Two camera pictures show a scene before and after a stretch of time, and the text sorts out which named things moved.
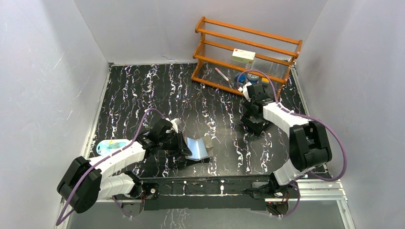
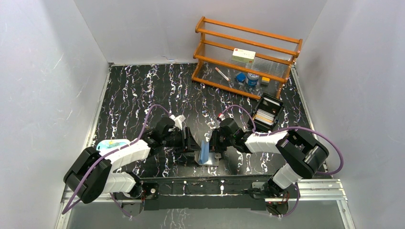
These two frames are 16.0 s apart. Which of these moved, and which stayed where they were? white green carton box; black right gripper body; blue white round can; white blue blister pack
Moved: black right gripper body
Stayed: white green carton box; blue white round can; white blue blister pack
